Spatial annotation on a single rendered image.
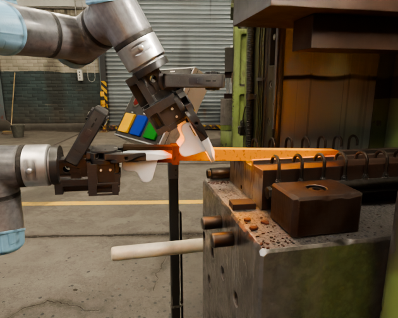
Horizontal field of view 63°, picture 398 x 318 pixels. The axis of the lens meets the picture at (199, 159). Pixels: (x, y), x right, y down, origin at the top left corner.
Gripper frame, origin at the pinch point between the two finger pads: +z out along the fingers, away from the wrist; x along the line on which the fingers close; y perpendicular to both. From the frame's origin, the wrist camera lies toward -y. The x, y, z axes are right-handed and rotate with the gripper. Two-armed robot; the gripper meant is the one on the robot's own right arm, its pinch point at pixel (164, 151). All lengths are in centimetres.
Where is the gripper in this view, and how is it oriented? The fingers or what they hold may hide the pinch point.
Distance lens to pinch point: 62.9
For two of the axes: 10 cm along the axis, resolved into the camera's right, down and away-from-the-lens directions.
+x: 2.1, 2.1, -9.6
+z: 9.8, -0.3, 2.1
